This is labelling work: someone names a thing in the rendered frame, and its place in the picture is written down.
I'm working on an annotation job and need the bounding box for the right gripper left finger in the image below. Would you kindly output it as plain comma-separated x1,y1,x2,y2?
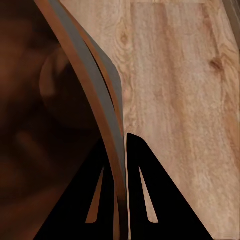
33,138,115,240

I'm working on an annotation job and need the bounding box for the trash can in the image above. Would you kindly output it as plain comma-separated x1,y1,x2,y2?
0,0,129,240

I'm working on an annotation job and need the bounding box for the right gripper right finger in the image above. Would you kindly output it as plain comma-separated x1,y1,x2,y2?
126,133,213,240

